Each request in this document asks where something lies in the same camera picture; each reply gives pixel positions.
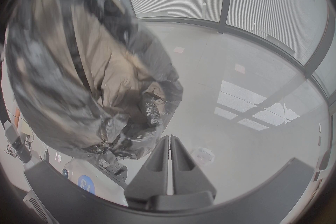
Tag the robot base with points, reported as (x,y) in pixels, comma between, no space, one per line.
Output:
(105,186)

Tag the black plastic bag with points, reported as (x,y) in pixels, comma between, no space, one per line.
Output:
(52,86)

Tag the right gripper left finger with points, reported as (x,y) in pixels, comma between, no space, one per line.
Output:
(152,181)

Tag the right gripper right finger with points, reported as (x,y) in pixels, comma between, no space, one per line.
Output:
(189,181)

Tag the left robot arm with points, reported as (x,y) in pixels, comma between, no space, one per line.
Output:
(22,153)

